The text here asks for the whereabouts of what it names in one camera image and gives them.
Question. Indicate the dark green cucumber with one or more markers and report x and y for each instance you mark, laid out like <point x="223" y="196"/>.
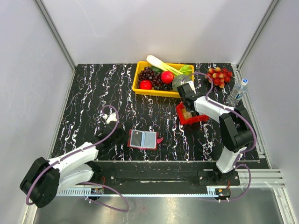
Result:
<point x="156" y="69"/>

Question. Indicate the stack of credit cards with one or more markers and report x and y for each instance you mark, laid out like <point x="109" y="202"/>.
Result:
<point x="187" y="115"/>

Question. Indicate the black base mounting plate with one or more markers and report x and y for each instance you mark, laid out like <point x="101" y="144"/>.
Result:
<point x="196" y="172"/>

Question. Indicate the white green leek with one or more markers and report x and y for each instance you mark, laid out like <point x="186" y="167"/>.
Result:
<point x="161" y="65"/>

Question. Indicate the red card holder wallet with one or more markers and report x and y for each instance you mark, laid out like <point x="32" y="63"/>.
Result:
<point x="150" y="140"/>

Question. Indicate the red apple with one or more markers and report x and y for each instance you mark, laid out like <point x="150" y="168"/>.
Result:
<point x="167" y="77"/>
<point x="145" y="85"/>

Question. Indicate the clear water bottle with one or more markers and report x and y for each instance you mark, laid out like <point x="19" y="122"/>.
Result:
<point x="237" y="92"/>

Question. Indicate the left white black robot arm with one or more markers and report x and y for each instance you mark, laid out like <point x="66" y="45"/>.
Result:
<point x="45" y="178"/>

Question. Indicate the red plastic card bin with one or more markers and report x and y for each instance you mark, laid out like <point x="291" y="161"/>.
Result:
<point x="191" y="121"/>

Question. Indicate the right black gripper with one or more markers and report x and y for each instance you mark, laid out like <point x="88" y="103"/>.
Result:
<point x="190" y="111"/>

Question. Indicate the red apple lower left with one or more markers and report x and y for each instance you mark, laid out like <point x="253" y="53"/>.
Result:
<point x="145" y="85"/>

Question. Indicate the red apple upper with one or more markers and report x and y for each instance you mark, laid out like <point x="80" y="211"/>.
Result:
<point x="167" y="77"/>

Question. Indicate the green lettuce leaf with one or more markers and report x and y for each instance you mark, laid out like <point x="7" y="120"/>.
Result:
<point x="186" y="69"/>

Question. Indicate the black VIP credit card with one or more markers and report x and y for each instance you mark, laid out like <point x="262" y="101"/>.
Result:
<point x="136" y="138"/>

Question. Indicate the yellow plastic fruit tray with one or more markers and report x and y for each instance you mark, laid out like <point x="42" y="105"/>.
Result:
<point x="171" y="94"/>

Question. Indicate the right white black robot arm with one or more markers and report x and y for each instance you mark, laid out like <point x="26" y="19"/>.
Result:
<point x="237" y="133"/>

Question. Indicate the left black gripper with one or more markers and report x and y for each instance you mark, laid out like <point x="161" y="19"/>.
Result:
<point x="124" y="136"/>

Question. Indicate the dark purple grape bunch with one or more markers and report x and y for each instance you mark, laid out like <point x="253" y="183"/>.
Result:
<point x="155" y="77"/>

